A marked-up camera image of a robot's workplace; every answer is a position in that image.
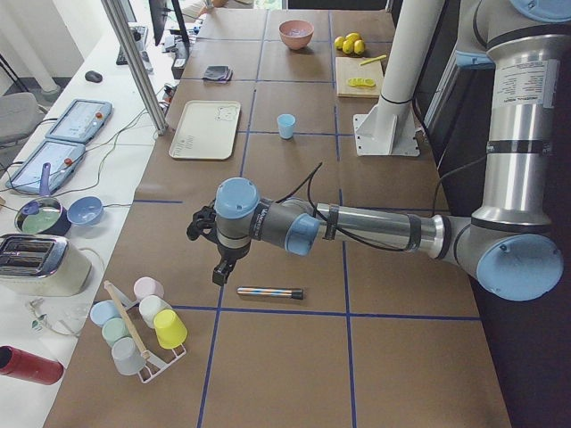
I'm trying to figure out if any near teach pendant tablet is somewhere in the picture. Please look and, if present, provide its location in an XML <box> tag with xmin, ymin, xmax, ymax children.
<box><xmin>5</xmin><ymin>139</ymin><xmax>86</xmax><ymax>195</ymax></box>

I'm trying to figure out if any grey upside-down cup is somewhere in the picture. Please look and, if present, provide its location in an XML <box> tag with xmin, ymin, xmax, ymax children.
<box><xmin>111</xmin><ymin>337</ymin><xmax>145</xmax><ymax>375</ymax></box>

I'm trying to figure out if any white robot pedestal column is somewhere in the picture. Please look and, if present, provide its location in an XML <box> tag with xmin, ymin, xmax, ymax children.
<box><xmin>379</xmin><ymin>0</ymin><xmax>448</xmax><ymax>106</ymax></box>

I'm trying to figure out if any cream toaster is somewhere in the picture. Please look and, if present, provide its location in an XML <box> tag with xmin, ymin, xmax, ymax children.
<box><xmin>1</xmin><ymin>234</ymin><xmax>91</xmax><ymax>297</ymax></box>

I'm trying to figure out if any pink upside-down cup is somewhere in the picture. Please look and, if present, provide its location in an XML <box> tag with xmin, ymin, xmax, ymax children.
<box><xmin>133</xmin><ymin>276</ymin><xmax>164</xmax><ymax>301</ymax></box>

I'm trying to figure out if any light blue plastic cup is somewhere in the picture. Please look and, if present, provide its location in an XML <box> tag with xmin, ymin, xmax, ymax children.
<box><xmin>277</xmin><ymin>113</ymin><xmax>296</xmax><ymax>139</ymax></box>

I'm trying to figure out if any light blue upside-down cup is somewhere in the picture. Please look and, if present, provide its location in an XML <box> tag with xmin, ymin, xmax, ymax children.
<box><xmin>89</xmin><ymin>300</ymin><xmax>120</xmax><ymax>328</ymax></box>

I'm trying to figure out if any cream bear serving tray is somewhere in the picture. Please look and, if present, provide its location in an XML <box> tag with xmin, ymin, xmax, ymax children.
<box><xmin>169</xmin><ymin>100</ymin><xmax>241</xmax><ymax>161</ymax></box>

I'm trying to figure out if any white wire cup rack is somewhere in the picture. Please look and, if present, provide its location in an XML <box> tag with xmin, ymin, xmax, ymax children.
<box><xmin>103</xmin><ymin>280</ymin><xmax>187</xmax><ymax>383</ymax></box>

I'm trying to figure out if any yellow knife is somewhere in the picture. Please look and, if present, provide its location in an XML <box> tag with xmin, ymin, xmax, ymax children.
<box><xmin>359</xmin><ymin>54</ymin><xmax>387</xmax><ymax>66</ymax></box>

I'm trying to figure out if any teach pendant tablet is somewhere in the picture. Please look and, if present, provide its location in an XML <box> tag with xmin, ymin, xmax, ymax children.
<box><xmin>46</xmin><ymin>99</ymin><xmax>113</xmax><ymax>144</ymax></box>
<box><xmin>5</xmin><ymin>139</ymin><xmax>86</xmax><ymax>195</ymax></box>

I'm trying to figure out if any yellow upside-down cup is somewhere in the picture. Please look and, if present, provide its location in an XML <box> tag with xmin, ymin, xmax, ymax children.
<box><xmin>153</xmin><ymin>309</ymin><xmax>188</xmax><ymax>350</ymax></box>

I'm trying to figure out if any wooden cutting board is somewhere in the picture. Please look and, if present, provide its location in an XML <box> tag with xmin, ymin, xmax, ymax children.
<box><xmin>335</xmin><ymin>57</ymin><xmax>384</xmax><ymax>98</ymax></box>

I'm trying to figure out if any aluminium frame post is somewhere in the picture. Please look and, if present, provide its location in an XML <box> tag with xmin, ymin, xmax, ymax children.
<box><xmin>101</xmin><ymin>0</ymin><xmax>168</xmax><ymax>136</ymax></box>

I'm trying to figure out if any red cylinder bottle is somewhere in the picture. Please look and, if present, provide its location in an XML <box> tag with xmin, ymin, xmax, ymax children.
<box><xmin>1</xmin><ymin>345</ymin><xmax>64</xmax><ymax>385</ymax></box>

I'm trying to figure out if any folded grey cloth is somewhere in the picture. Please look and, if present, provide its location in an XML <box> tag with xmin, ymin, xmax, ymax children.
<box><xmin>202</xmin><ymin>65</ymin><xmax>233</xmax><ymax>84</ymax></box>

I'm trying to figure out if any pile of clear ice cubes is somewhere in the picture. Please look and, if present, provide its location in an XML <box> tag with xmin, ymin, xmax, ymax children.
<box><xmin>285</xmin><ymin>28</ymin><xmax>308</xmax><ymax>37</ymax></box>

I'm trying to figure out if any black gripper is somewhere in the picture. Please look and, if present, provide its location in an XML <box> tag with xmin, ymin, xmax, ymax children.
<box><xmin>186</xmin><ymin>204</ymin><xmax>250</xmax><ymax>284</ymax></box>

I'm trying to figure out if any blue saucepan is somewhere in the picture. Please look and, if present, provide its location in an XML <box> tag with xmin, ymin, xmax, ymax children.
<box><xmin>14</xmin><ymin>162</ymin><xmax>71</xmax><ymax>236</ymax></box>

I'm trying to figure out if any far teach pendant tablet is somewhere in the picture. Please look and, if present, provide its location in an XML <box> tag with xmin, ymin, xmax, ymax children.
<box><xmin>46</xmin><ymin>99</ymin><xmax>113</xmax><ymax>144</ymax></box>

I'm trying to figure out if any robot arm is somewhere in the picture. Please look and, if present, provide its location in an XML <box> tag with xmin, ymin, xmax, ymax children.
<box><xmin>186</xmin><ymin>1</ymin><xmax>570</xmax><ymax>301</ymax></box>

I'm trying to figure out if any mint green upside-down cup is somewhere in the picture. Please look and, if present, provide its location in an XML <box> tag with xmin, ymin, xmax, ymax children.
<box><xmin>102</xmin><ymin>317</ymin><xmax>130</xmax><ymax>348</ymax></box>

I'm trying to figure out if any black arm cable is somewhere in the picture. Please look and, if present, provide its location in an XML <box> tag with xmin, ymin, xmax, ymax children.
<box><xmin>276</xmin><ymin>162</ymin><xmax>416</xmax><ymax>253</ymax></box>

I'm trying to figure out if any blue bowl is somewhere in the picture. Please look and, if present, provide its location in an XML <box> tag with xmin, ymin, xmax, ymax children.
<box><xmin>67</xmin><ymin>196</ymin><xmax>103</xmax><ymax>226</ymax></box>

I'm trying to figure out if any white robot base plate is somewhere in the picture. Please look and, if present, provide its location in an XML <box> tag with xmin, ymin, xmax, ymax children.
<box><xmin>352</xmin><ymin>111</ymin><xmax>420</xmax><ymax>157</ymax></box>

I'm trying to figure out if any white upside-down cup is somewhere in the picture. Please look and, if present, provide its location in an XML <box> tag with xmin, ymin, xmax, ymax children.
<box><xmin>138</xmin><ymin>295</ymin><xmax>172</xmax><ymax>329</ymax></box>

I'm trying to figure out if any pink bowl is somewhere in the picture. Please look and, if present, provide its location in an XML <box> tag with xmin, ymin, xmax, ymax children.
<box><xmin>278</xmin><ymin>20</ymin><xmax>314</xmax><ymax>50</ymax></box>

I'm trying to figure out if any whole yellow lemon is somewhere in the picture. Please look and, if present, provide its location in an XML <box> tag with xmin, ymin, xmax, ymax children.
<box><xmin>345</xmin><ymin>32</ymin><xmax>361</xmax><ymax>43</ymax></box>

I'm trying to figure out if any black computer mouse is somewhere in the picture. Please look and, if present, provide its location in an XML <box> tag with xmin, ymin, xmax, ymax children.
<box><xmin>85</xmin><ymin>70</ymin><xmax>103</xmax><ymax>83</ymax></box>

